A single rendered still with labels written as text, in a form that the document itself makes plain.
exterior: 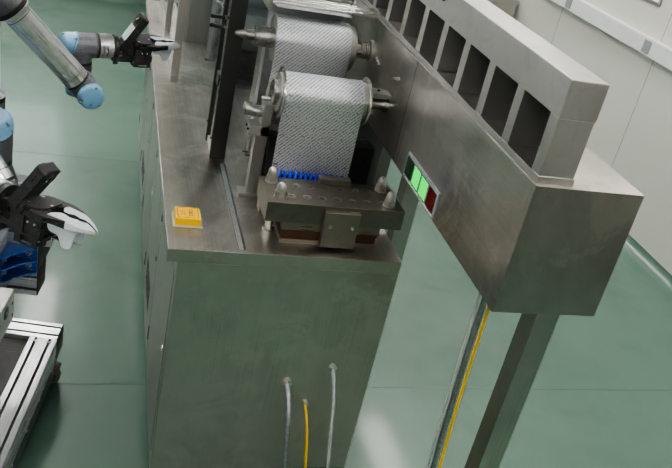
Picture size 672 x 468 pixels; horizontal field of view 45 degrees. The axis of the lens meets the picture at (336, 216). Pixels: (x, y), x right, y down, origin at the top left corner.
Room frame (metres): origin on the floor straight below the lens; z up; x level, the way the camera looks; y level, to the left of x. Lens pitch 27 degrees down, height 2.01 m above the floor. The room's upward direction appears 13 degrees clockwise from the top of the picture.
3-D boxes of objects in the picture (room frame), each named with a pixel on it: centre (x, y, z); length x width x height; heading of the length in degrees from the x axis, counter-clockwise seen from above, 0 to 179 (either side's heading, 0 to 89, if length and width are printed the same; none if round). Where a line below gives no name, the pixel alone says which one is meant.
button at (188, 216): (1.98, 0.41, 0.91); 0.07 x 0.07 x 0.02; 19
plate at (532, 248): (2.97, 0.03, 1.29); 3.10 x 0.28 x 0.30; 19
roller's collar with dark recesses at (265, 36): (2.44, 0.34, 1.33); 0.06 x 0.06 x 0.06; 19
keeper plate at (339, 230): (2.01, -0.02, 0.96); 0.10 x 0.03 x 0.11; 109
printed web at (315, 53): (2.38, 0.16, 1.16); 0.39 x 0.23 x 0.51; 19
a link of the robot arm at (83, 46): (2.32, 0.87, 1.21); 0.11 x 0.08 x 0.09; 124
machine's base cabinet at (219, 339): (3.12, 0.49, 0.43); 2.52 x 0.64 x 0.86; 19
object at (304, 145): (2.19, 0.10, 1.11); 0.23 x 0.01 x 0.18; 109
